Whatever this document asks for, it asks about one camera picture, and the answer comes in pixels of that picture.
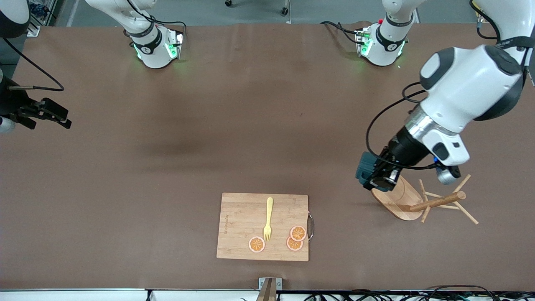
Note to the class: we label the aluminium frame profile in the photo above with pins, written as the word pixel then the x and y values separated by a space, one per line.
pixel 35 28

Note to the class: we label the grey metal bracket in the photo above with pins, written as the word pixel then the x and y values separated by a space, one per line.
pixel 279 283

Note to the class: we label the yellow plastic fork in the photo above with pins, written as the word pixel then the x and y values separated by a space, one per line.
pixel 268 213

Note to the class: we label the brown angled bar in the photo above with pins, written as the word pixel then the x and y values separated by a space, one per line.
pixel 267 293

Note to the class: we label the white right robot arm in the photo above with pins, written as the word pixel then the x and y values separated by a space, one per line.
pixel 152 50

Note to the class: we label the dark teal cup yellow inside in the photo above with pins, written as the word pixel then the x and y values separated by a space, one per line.
pixel 363 169

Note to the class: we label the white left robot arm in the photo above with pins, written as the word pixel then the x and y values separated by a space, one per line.
pixel 468 83

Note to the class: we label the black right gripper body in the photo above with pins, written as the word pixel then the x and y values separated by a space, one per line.
pixel 12 102

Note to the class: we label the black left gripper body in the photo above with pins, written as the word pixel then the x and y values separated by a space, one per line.
pixel 404 149

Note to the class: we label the wooden mug tree rack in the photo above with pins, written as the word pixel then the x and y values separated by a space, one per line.
pixel 439 201

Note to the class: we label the orange slice toy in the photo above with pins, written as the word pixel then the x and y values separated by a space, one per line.
pixel 298 233
pixel 256 244
pixel 292 246

